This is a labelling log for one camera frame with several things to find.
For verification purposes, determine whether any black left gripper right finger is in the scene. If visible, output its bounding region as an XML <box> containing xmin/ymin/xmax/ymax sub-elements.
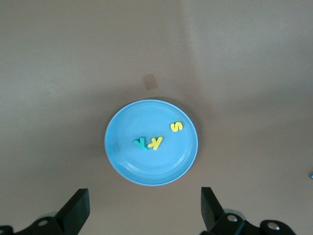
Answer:
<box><xmin>199</xmin><ymin>187</ymin><xmax>297</xmax><ymax>235</ymax></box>

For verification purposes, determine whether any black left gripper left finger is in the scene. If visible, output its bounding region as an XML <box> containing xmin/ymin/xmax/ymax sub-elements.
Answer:
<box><xmin>0</xmin><ymin>188</ymin><xmax>90</xmax><ymax>235</ymax></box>

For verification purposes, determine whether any yellow foam letter k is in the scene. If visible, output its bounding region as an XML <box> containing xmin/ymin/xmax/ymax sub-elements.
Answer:
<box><xmin>147</xmin><ymin>136</ymin><xmax>164</xmax><ymax>151</ymax></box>

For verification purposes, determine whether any yellow foam letter s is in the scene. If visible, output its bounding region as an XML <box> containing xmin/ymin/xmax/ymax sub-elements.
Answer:
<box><xmin>169</xmin><ymin>121</ymin><xmax>184</xmax><ymax>133</ymax></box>

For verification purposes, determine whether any teal foam letter y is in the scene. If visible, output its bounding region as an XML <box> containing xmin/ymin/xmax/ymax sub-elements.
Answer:
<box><xmin>133</xmin><ymin>137</ymin><xmax>150</xmax><ymax>151</ymax></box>

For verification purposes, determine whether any blue round plate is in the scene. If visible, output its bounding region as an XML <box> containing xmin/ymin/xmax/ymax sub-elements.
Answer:
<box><xmin>104</xmin><ymin>99</ymin><xmax>199</xmax><ymax>187</ymax></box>

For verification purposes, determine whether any brown table cover mat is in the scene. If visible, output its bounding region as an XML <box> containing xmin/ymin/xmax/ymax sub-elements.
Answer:
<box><xmin>0</xmin><ymin>0</ymin><xmax>313</xmax><ymax>235</ymax></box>

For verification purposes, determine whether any translucent tape patch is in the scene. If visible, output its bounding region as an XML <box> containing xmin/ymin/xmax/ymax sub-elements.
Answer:
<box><xmin>141</xmin><ymin>73</ymin><xmax>158</xmax><ymax>92</ymax></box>

